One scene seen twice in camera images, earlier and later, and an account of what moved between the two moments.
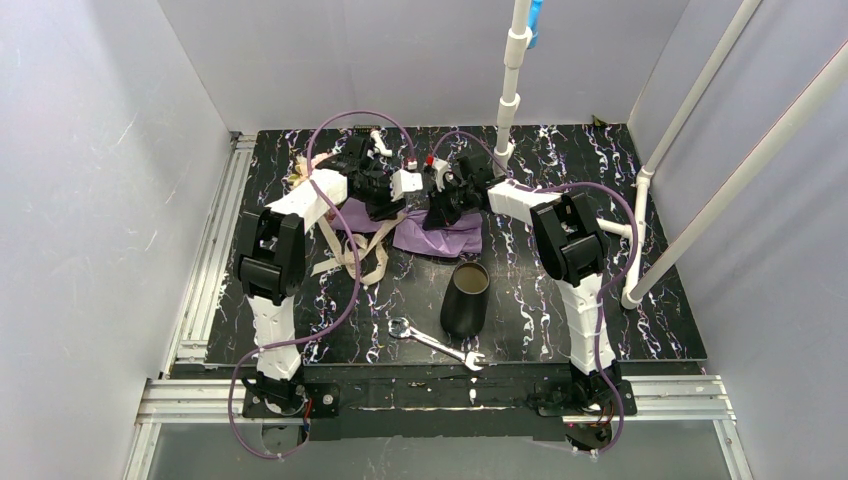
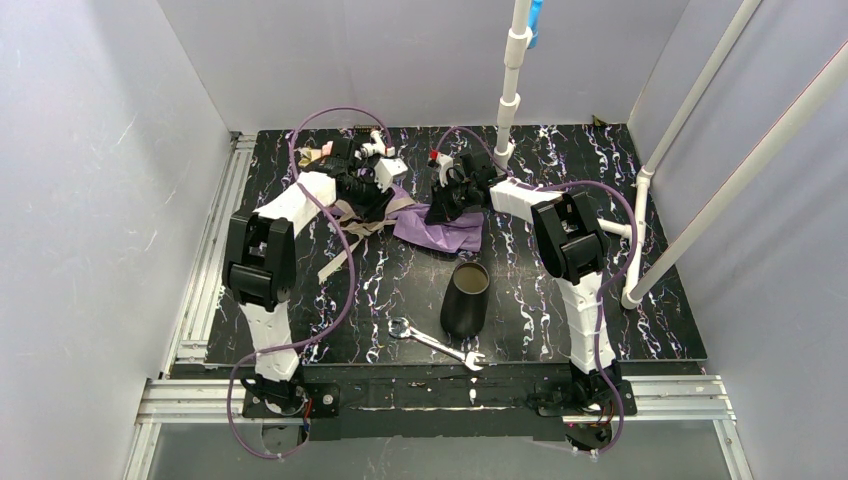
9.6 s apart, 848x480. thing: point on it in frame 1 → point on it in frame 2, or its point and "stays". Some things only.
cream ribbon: x=362 y=248 → x=355 y=226
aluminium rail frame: x=178 y=395 stays
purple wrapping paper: x=412 y=232 stays
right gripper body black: x=444 y=201 stays
